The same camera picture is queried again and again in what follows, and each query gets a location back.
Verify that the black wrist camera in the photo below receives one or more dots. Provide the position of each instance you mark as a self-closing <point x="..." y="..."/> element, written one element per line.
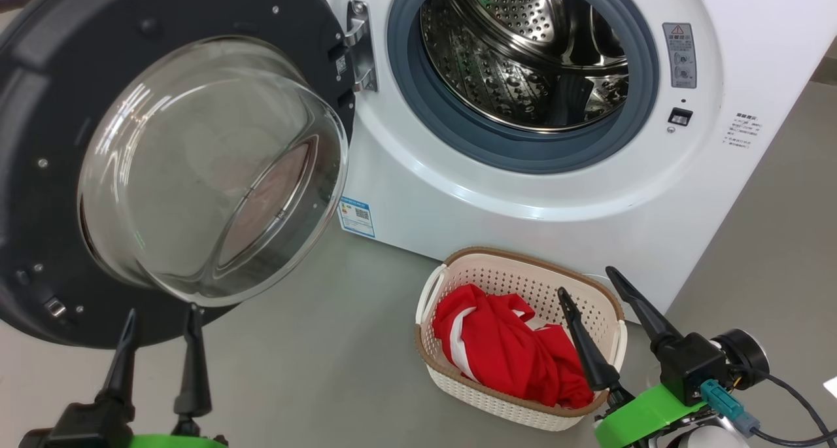
<point x="693" y="363"/>
<point x="85" y="428"/>

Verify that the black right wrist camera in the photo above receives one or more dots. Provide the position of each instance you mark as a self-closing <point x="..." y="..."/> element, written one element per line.
<point x="693" y="363"/>

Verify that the steel washing machine drum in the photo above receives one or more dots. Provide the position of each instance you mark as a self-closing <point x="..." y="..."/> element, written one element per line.
<point x="497" y="55"/>

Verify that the cream laundry basket brown rim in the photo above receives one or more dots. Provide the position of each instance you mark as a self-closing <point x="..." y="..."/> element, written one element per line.
<point x="523" y="271"/>

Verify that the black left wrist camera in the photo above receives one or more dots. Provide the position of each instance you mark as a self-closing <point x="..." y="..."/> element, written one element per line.
<point x="85" y="428"/>

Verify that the red and white garment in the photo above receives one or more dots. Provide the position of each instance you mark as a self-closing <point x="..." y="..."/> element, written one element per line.
<point x="510" y="350"/>

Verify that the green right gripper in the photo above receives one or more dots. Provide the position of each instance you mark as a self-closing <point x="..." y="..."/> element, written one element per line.
<point x="644" y="415"/>

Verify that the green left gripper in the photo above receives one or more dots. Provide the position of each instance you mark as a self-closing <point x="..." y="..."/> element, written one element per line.
<point x="176" y="442"/>

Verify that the grey warning sticker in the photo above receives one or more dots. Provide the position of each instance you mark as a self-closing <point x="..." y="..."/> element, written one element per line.
<point x="680" y="55"/>

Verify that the blue energy label sticker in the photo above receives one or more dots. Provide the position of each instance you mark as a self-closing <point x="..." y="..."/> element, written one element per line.
<point x="356" y="217"/>

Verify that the black washing machine glass door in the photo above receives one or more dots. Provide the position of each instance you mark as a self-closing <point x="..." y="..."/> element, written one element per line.
<point x="52" y="108"/>

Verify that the white front-load washing machine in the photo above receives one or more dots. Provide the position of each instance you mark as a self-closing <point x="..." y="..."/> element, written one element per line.
<point x="523" y="193"/>

